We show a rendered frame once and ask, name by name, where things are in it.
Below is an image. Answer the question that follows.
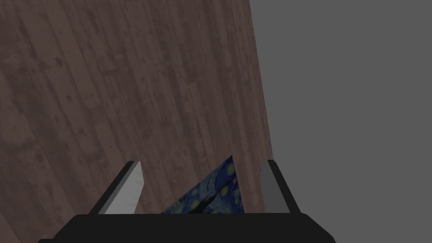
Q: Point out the blue starry patterned cloth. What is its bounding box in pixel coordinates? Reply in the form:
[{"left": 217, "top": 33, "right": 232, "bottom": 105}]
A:
[{"left": 160, "top": 155, "right": 245, "bottom": 215}]

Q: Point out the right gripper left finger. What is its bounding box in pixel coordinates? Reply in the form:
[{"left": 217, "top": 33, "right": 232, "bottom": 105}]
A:
[{"left": 88, "top": 160, "right": 145, "bottom": 215}]

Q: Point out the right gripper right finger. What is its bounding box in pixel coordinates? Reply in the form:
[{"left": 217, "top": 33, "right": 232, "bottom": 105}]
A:
[{"left": 260, "top": 159, "right": 301, "bottom": 214}]

